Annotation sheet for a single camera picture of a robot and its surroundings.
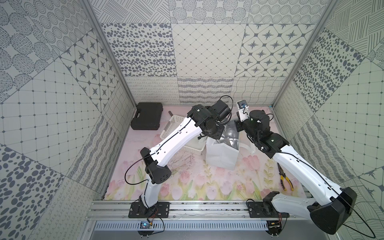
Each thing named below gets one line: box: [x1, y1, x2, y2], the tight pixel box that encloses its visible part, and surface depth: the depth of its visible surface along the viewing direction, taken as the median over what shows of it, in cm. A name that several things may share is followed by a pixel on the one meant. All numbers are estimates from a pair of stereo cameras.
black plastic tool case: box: [130, 102, 164, 131], surface depth 110 cm
